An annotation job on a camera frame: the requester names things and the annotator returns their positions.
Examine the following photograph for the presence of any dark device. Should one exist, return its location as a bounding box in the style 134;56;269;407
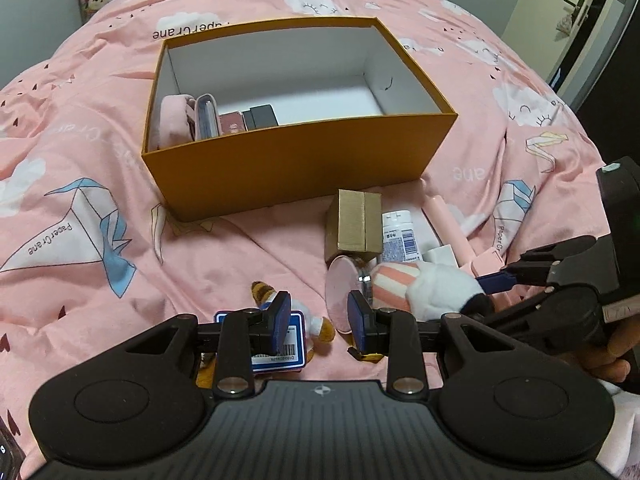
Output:
0;427;26;480

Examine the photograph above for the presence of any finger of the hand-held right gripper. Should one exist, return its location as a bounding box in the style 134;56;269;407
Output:
475;236;598;294
479;282;603;357

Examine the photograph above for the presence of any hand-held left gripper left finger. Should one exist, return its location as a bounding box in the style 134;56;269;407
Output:
120;290;293;399

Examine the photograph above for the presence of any tiger plush toy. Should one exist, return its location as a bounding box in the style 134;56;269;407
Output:
197;280;337;386

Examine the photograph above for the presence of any pink fabric pouch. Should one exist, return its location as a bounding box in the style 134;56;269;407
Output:
157;95;199;150

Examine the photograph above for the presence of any gold gift box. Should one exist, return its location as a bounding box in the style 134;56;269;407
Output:
324;189;385;264

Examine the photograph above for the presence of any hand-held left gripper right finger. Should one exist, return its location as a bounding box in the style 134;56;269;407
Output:
347;290;518;399

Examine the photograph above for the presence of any orange cardboard box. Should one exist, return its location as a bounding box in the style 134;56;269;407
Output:
140;16;460;224

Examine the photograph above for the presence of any blue white hang tag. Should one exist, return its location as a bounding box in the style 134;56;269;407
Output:
214;310;307;374

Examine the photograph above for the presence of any glass jar with pink lid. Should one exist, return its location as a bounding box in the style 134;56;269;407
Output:
324;255;375;337

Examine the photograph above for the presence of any dark door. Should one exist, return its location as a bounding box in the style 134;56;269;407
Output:
547;0;640;111

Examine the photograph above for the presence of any pink pencil case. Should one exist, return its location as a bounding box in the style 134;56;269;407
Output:
192;92;221;140

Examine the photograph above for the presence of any dark grey box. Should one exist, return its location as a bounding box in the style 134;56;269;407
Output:
243;104;278;130

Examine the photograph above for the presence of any pink printed blanket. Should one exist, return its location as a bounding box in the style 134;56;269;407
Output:
0;0;640;480

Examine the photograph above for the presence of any white bottle with blue label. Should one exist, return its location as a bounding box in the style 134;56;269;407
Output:
381;210;421;264

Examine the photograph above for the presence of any striped white plush toy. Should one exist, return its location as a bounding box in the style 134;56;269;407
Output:
372;260;496;324

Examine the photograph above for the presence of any person's right hand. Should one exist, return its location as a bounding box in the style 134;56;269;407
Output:
574;319;635;387

